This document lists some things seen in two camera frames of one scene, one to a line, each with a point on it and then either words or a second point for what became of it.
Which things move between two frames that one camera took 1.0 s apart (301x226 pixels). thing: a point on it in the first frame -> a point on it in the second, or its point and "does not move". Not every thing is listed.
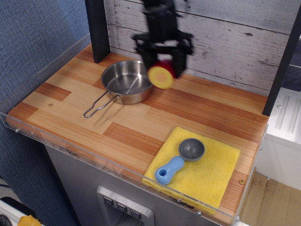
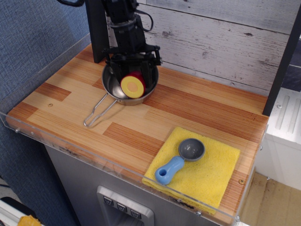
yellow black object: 31,219 does not move
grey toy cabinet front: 81,178 does not move
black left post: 99,29 does not move
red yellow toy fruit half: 162,74 -> 132,84
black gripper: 162,27 -> 132,48
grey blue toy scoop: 190,149 does not move
